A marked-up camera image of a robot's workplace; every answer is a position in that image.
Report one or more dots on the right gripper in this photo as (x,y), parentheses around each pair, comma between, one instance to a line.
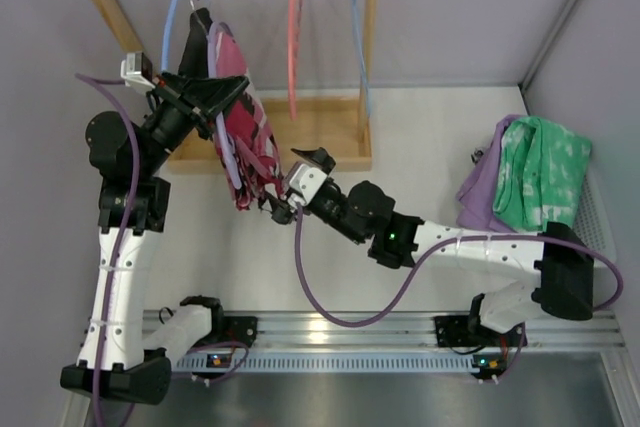
(327,199)

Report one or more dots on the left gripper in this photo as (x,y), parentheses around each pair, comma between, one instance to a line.
(181,102)

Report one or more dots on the black trousers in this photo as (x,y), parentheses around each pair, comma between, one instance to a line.
(194,62)

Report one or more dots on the pink camouflage trousers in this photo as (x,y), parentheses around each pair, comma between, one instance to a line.
(250,134)

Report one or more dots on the lilac plastic hanger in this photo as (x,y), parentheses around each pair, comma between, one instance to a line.
(222,147)

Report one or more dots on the light blue plastic hanger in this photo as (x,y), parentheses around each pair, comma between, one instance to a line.
(167,32)

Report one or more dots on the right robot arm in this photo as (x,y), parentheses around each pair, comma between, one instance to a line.
(549,273)

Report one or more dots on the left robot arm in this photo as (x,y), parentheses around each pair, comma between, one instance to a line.
(116,361)

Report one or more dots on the pink plastic hanger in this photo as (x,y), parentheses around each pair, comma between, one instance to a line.
(293,33)

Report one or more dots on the purple garment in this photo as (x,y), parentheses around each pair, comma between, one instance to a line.
(476,194)

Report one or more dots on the green white garment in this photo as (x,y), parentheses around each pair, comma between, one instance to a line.
(541,171)

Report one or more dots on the white plastic basket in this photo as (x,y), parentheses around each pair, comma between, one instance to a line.
(592,223)

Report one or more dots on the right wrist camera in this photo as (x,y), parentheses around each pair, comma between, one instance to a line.
(303,182)

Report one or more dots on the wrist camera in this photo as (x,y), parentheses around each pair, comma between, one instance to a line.
(137,72)
(303,182)

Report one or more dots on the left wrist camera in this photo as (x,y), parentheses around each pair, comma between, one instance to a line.
(137,72)

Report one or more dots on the aluminium mounting rail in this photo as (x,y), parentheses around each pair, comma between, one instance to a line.
(405,342)

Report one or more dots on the thin blue wire hanger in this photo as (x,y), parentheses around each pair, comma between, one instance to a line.
(357,36)

